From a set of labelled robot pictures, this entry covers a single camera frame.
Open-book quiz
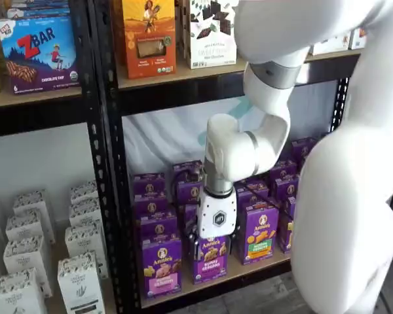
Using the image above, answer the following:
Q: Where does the white patterned pantry box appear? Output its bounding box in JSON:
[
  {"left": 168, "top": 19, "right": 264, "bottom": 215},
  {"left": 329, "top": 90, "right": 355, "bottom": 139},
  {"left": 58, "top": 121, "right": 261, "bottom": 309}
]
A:
[
  {"left": 0, "top": 268, "right": 49, "bottom": 314},
  {"left": 69, "top": 181, "right": 100, "bottom": 205},
  {"left": 64, "top": 222, "right": 109, "bottom": 279},
  {"left": 57, "top": 251, "right": 106, "bottom": 314},
  {"left": 5, "top": 209, "right": 55, "bottom": 245},
  {"left": 68, "top": 200, "right": 104, "bottom": 230},
  {"left": 3, "top": 235, "right": 53, "bottom": 288},
  {"left": 12, "top": 189, "right": 56, "bottom": 217}
]

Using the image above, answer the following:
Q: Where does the white backdrop cloth teal logo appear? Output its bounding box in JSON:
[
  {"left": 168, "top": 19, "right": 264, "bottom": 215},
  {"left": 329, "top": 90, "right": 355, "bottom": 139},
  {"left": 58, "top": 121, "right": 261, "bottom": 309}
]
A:
[{"left": 122, "top": 80, "right": 340, "bottom": 171}]

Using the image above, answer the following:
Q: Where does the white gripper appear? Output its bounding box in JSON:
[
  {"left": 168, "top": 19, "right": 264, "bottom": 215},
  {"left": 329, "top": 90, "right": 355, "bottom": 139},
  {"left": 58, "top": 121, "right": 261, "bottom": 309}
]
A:
[{"left": 187, "top": 192, "right": 241, "bottom": 263}]

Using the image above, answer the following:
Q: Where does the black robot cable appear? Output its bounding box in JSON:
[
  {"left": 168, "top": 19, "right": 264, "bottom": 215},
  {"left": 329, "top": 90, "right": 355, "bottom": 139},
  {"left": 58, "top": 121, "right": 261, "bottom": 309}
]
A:
[{"left": 170, "top": 165, "right": 206, "bottom": 210}]

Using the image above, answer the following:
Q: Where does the purple Annie's box orange label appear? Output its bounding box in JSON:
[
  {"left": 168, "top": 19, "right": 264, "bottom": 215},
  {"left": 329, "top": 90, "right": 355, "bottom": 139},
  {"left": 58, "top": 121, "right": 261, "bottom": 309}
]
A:
[{"left": 237, "top": 202, "right": 280, "bottom": 266}]

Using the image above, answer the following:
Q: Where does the Simple Mills chocolate thins box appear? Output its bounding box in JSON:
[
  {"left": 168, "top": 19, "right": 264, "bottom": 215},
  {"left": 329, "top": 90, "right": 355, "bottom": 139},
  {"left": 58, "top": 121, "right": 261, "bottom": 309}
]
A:
[{"left": 189, "top": 0, "right": 238, "bottom": 69}]

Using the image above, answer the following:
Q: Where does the blue Zbar snack box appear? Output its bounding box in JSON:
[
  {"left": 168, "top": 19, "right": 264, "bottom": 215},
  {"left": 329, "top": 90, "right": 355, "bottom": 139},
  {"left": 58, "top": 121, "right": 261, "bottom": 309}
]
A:
[
  {"left": 0, "top": 16, "right": 81, "bottom": 96},
  {"left": 6, "top": 0, "right": 71, "bottom": 20}
]

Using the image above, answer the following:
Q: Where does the orange Revival snack box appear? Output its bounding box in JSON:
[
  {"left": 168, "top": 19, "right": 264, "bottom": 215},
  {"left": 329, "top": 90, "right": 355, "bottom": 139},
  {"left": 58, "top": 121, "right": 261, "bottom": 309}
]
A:
[{"left": 122, "top": 0, "right": 177, "bottom": 79}]

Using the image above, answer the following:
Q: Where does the purple Annie's box pink patch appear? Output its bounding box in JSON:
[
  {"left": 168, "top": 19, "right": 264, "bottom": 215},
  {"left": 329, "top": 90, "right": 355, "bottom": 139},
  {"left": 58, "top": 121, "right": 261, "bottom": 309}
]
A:
[
  {"left": 132, "top": 172, "right": 167, "bottom": 197},
  {"left": 139, "top": 212, "right": 178, "bottom": 241},
  {"left": 134, "top": 195, "right": 170, "bottom": 217}
]

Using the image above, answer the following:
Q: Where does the black metal shelving rack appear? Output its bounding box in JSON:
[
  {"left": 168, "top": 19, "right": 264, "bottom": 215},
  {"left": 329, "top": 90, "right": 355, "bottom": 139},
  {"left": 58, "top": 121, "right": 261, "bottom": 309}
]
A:
[
  {"left": 86, "top": 0, "right": 363, "bottom": 314},
  {"left": 0, "top": 0, "right": 125, "bottom": 314}
]

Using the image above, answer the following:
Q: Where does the purple Annie's box violet patch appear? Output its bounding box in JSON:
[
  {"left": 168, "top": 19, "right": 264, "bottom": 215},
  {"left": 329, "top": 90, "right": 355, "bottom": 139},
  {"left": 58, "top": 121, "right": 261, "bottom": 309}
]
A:
[
  {"left": 192, "top": 235, "right": 230, "bottom": 285},
  {"left": 176, "top": 180, "right": 204, "bottom": 205},
  {"left": 183, "top": 204, "right": 200, "bottom": 232},
  {"left": 172, "top": 160, "right": 204, "bottom": 183}
]

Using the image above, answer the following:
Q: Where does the purple Annie's box orange patch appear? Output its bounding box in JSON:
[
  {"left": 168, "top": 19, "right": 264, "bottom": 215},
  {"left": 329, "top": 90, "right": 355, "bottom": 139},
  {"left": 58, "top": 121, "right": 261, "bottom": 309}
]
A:
[
  {"left": 278, "top": 196, "right": 297, "bottom": 254},
  {"left": 271, "top": 175, "right": 301, "bottom": 201},
  {"left": 270, "top": 160, "right": 299, "bottom": 177}
]

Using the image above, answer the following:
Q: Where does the purple Annie's box green patch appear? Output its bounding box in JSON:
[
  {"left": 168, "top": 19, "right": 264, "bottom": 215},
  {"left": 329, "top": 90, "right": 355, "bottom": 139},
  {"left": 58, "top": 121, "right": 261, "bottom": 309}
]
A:
[
  {"left": 245, "top": 178, "right": 269, "bottom": 190},
  {"left": 235, "top": 188, "right": 271, "bottom": 207}
]

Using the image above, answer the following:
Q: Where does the purple Annie's chocolate grahams box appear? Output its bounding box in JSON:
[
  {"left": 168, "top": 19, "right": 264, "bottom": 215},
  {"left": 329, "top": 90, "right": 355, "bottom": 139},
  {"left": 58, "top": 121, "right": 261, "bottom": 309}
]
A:
[{"left": 291, "top": 137, "right": 318, "bottom": 161}]

